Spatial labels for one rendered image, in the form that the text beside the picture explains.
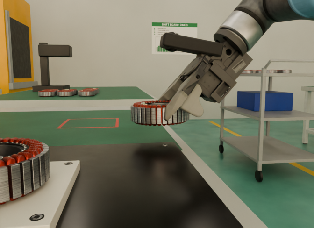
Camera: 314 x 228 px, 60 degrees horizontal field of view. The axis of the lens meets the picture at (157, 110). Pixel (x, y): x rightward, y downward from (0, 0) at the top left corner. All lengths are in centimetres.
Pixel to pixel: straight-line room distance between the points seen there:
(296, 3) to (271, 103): 239
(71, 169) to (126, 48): 508
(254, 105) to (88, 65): 348
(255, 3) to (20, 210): 49
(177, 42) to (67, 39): 500
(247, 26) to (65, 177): 40
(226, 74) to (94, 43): 494
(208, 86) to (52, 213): 37
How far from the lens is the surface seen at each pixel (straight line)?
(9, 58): 376
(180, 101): 46
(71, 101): 162
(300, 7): 49
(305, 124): 399
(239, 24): 54
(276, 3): 52
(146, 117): 48
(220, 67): 52
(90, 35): 542
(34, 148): 28
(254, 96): 277
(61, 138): 64
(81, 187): 31
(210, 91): 52
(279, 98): 289
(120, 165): 37
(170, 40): 51
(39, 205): 25
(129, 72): 535
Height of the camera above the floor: 89
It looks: 7 degrees down
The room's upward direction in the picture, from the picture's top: straight up
